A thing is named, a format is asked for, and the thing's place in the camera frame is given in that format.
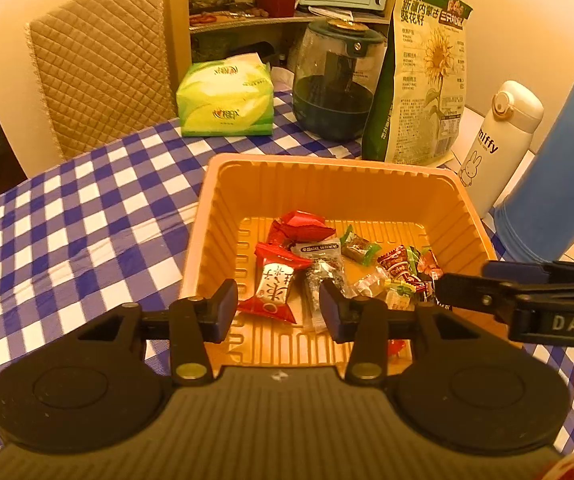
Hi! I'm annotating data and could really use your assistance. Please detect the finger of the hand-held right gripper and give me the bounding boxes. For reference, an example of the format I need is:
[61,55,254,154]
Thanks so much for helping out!
[434,272,574,323]
[482,260,574,286]

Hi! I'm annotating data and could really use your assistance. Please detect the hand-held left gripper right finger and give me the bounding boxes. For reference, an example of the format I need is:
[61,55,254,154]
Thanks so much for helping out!
[319,278,452,386]

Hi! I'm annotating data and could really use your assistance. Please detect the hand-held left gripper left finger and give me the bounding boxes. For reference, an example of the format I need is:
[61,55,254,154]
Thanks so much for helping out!
[74,278,239,387]

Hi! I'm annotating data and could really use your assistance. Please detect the clear dark snack packet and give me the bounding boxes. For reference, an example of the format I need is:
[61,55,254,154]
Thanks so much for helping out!
[291,241,352,331]

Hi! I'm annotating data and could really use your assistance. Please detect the red snack packet white label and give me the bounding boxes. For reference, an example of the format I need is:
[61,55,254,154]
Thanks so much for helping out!
[238,242,314,325]

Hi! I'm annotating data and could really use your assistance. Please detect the long green snack packet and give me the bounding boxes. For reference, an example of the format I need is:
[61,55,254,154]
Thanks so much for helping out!
[409,246,442,306]

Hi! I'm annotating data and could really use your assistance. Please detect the small green candy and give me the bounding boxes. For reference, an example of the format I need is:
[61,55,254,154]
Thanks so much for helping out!
[339,225,382,266]

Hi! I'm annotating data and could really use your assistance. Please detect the orange plastic tray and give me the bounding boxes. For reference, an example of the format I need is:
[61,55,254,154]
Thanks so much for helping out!
[181,154,512,368]

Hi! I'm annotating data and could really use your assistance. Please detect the blue thermos jug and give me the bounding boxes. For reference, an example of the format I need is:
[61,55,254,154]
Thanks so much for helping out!
[489,37,574,263]

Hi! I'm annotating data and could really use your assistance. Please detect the white drink bottle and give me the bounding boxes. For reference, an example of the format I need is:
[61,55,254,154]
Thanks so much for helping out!
[454,80,544,211]

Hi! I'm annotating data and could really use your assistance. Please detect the blue checkered tablecloth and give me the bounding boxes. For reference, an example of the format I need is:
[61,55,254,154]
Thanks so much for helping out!
[0,87,574,461]

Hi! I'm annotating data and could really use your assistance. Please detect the dark glass jar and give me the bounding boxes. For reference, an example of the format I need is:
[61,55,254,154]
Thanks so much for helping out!
[293,19,386,142]

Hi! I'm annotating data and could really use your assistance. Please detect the green sunflower seed bag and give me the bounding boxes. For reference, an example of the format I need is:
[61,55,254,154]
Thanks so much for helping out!
[362,0,474,166]

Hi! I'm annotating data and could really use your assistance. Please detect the green tissue pack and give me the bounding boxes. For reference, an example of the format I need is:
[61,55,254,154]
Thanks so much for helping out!
[176,55,274,137]

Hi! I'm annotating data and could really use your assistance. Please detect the beige quilted chair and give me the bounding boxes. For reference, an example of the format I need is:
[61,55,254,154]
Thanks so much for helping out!
[24,0,178,163]

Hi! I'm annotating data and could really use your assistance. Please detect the wooden shelf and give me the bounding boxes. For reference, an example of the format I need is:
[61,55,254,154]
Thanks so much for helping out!
[162,0,392,96]

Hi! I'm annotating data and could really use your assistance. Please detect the white paper sheets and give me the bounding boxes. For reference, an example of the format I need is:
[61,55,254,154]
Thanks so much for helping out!
[307,5,388,23]

